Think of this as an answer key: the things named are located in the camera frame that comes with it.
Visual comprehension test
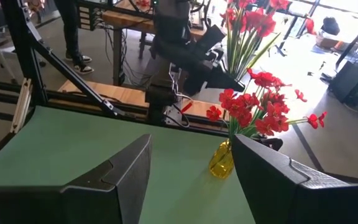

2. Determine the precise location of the yellow glass vase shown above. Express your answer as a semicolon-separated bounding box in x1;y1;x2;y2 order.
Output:
209;139;235;180

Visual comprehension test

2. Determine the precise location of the light wooden strip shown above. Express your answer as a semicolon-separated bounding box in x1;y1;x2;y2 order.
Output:
9;77;33;134

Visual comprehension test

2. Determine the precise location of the wooden base board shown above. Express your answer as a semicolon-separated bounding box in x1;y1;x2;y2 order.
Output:
57;80;229;121

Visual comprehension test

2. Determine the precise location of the computer tower with glowing light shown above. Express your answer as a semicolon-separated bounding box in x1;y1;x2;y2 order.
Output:
328;58;358;108

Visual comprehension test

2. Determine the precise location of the black bag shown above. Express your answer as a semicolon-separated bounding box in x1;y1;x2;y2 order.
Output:
320;16;341;37

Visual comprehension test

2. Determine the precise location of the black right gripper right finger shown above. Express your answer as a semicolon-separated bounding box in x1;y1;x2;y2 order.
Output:
231;134;358;224

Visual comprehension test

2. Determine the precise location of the red tag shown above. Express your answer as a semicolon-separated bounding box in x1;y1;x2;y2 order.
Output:
180;101;195;114

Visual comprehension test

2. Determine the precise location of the black rig frame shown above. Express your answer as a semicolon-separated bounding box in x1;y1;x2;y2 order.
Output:
0;0;127;118

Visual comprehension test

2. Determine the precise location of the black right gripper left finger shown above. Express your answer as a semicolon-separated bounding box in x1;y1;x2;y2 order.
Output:
0;134;152;224

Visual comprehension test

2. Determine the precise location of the person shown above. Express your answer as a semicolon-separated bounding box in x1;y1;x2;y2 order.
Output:
53;0;95;75

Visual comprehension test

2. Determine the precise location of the black cable bundle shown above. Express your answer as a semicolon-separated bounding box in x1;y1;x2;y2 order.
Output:
121;27;152;90

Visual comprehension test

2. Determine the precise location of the wooden workbench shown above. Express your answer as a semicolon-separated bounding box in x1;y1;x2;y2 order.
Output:
101;0;208;86

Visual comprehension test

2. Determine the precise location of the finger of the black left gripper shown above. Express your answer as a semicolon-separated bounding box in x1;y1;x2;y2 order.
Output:
184;62;213;96
206;66;246;93

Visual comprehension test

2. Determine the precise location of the red artificial flower bunch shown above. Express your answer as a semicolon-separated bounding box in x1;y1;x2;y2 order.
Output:
218;0;317;82
205;68;328;146

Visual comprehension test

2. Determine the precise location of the black equipment rack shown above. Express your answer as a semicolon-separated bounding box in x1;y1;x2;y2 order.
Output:
76;0;105;32

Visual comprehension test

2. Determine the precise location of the black table edge frame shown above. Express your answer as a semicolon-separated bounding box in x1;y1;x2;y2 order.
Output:
0;79;239;139

